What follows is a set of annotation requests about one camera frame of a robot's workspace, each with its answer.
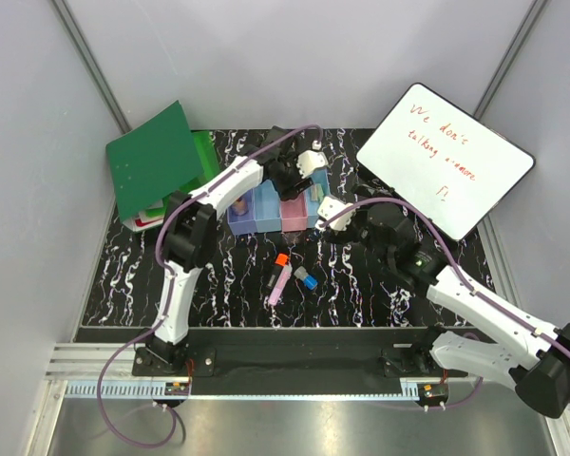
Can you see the pink capped marker bottle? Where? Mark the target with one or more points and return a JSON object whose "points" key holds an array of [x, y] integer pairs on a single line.
{"points": [[240, 207]]}

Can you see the green folder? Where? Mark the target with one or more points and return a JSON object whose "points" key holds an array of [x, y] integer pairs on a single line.
{"points": [[154, 160]]}

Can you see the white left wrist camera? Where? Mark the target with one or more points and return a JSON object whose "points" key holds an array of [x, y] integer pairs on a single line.
{"points": [[311, 160]]}

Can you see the pink highlighter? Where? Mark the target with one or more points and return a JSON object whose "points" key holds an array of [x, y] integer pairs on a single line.
{"points": [[276, 292]]}

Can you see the green stapler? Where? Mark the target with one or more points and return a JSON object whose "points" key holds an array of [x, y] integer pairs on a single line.
{"points": [[320, 193]]}

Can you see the black marble mat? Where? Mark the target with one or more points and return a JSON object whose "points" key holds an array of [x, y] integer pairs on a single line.
{"points": [[353, 289]]}

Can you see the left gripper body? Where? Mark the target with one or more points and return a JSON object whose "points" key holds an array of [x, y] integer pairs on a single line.
{"points": [[289, 181]]}

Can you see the white whiteboard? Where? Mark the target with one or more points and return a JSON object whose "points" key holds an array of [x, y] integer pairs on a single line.
{"points": [[446, 164]]}

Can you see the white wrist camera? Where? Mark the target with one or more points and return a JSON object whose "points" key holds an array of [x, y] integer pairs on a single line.
{"points": [[334, 214], [311, 160]]}

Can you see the pink plastic bin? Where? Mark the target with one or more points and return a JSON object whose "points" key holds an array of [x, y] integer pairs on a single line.
{"points": [[294, 215]]}

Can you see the orange capped black highlighter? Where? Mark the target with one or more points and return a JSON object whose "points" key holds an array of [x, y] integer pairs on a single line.
{"points": [[280, 262]]}

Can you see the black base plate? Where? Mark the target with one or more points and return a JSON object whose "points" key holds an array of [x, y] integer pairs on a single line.
{"points": [[290, 363]]}

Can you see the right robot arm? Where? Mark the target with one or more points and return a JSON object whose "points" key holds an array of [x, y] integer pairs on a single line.
{"points": [[524, 353]]}

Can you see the light blue plastic bin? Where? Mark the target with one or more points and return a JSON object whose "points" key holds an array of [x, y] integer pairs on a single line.
{"points": [[267, 208]]}

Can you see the purple plastic bin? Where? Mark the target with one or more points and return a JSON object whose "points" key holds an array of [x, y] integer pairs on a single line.
{"points": [[243, 225]]}

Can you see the blue capped small bottle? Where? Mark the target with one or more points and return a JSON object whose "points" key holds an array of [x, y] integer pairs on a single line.
{"points": [[308, 280]]}

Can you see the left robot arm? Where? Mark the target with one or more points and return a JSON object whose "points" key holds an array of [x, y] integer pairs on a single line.
{"points": [[187, 240]]}

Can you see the blue plastic bin right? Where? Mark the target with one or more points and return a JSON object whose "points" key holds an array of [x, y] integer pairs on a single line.
{"points": [[318, 177]]}

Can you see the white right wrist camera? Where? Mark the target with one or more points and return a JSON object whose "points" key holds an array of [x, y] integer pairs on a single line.
{"points": [[334, 214]]}

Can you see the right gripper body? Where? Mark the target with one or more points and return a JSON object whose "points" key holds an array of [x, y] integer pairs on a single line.
{"points": [[357, 231]]}

